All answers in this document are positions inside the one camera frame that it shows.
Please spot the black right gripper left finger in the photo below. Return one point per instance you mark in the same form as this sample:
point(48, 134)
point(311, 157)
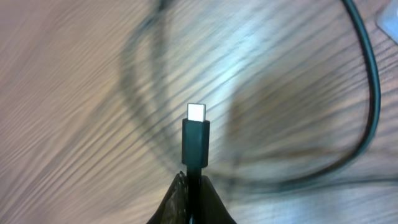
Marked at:
point(173, 207)

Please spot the white power strip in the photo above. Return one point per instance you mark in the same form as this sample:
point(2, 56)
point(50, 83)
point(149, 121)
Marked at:
point(387, 20)

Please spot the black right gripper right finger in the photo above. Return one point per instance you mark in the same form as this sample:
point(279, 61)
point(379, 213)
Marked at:
point(212, 210)

